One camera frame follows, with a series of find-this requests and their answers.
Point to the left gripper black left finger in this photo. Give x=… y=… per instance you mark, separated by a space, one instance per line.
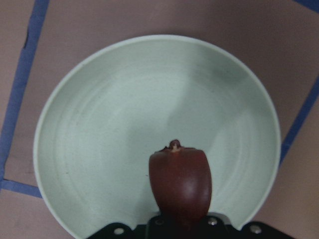
x=157 y=227

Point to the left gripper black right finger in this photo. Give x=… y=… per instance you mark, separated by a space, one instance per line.
x=218 y=226

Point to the brown bun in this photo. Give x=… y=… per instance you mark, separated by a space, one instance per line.
x=181 y=183

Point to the light green plate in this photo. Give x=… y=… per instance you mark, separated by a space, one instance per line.
x=125 y=102

